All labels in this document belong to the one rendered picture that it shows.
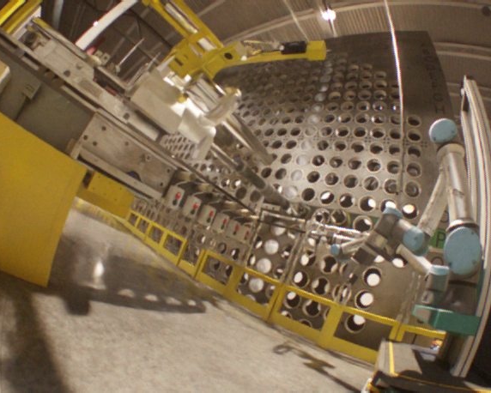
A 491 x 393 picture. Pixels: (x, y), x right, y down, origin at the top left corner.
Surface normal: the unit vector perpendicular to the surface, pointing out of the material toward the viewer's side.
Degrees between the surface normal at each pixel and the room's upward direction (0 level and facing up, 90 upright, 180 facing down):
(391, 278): 90
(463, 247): 98
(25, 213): 90
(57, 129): 90
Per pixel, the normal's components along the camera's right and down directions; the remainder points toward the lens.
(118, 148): 0.75, 0.14
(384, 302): -0.55, -0.41
